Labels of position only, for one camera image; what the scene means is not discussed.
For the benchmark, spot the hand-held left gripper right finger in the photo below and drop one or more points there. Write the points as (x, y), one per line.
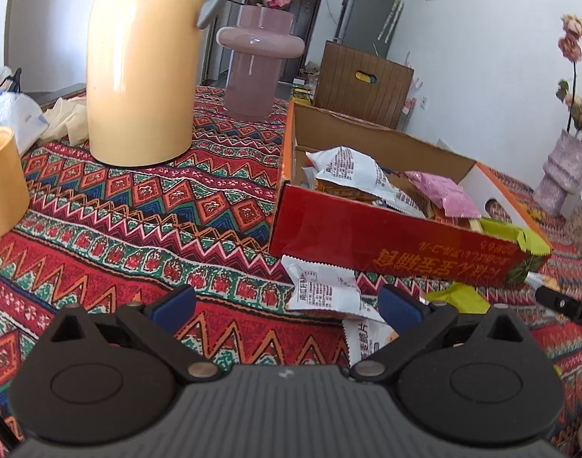
(401, 307)

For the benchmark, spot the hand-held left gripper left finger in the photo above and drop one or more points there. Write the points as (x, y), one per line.
(174, 303)

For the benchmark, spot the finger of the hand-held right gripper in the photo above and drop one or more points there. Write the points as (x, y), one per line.
(568, 307)

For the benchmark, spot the white snack packet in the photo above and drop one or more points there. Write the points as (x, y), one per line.
(358, 171)
(324, 288)
(367, 338)

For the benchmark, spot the red cardboard box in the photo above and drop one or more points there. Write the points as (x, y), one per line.
(358, 238)

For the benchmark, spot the patterned red tablecloth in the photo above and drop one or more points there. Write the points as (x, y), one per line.
(128, 229)

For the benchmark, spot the pink snack packet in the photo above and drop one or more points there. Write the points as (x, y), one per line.
(446, 193)

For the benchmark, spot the lilac textured vase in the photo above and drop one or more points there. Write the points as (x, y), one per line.
(560, 171)

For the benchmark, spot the yellow cup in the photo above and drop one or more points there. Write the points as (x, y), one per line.
(2, 186)

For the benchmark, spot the cream cloth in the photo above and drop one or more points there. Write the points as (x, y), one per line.
(64, 119)

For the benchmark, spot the yellow thermos jug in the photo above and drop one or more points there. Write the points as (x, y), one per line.
(138, 81)

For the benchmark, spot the brown slatted storage box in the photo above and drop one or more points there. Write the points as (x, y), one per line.
(362, 86)

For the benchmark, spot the pink glass vase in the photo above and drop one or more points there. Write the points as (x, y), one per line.
(253, 71)

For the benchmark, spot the white plastic bag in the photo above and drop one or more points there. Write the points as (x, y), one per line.
(9, 119)

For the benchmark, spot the dried pink roses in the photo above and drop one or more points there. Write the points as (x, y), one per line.
(575, 57)

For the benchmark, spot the grey refrigerator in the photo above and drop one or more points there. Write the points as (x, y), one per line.
(367, 14)

